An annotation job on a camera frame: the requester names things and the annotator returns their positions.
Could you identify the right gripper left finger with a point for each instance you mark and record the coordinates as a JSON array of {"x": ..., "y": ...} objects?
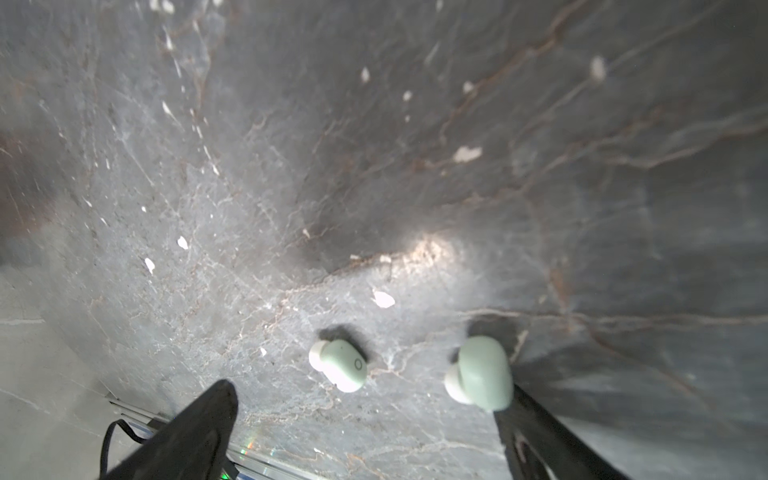
[{"x": 193, "y": 445}]

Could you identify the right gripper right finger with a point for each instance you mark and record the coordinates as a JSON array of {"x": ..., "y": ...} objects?
[{"x": 538, "y": 446}]

